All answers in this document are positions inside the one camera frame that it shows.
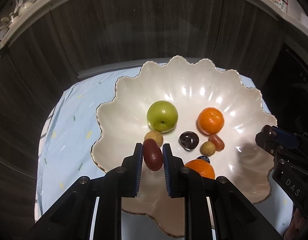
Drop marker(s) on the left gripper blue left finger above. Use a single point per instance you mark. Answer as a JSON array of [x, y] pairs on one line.
[[136, 168]]

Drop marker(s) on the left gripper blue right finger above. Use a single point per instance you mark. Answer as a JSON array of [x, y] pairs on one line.
[[170, 170]]

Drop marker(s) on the dark red grape tomato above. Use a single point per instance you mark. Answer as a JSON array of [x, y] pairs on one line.
[[152, 155]]

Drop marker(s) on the brown longan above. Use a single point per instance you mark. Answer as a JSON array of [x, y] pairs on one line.
[[208, 148], [156, 136]]

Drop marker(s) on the dark heart-shaped cherry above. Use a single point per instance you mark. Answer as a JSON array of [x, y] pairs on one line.
[[188, 140]]

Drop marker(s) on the large orange tangerine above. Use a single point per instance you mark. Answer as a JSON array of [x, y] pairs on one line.
[[202, 167]]

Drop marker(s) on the dark blueberry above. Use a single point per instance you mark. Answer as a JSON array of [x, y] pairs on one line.
[[205, 158]]

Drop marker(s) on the green apple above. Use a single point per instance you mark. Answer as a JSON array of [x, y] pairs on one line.
[[162, 116]]

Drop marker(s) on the small orange tangerine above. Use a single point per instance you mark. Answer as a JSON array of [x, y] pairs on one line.
[[210, 121]]

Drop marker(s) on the person hand holding gripper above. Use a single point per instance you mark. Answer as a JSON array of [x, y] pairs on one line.
[[298, 228]]

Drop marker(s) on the white scalloped ceramic bowl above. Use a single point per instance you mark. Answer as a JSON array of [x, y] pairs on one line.
[[190, 87]]

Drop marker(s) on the white teapot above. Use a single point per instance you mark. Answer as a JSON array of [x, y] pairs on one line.
[[24, 7]]

